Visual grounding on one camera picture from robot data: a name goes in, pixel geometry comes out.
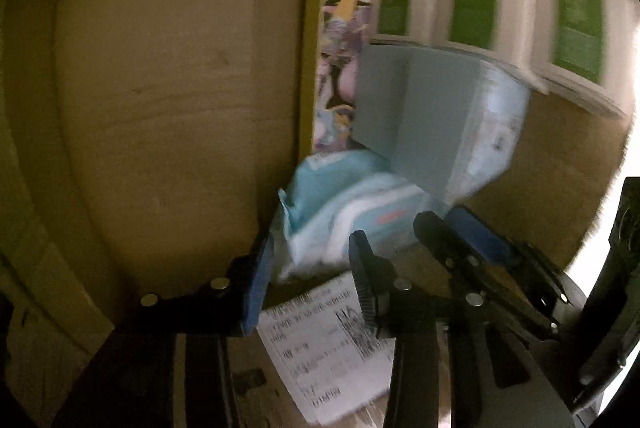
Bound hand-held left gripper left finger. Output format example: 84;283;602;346
50;233;276;428

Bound pale blue tissue pack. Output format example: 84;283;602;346
352;42;531;203

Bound colourful picture box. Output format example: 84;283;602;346
300;0;376;153

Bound blue white wet wipes pack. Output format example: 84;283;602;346
277;150;451;281

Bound brown cardboard box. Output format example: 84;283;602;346
0;0;640;428

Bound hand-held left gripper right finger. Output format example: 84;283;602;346
348;230;576;428

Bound white green printed box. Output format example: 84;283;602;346
372;0;443;46
440;0;538;68
530;0;628;119

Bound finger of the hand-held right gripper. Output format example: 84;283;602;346
445;204;587;325
414;209;559;341

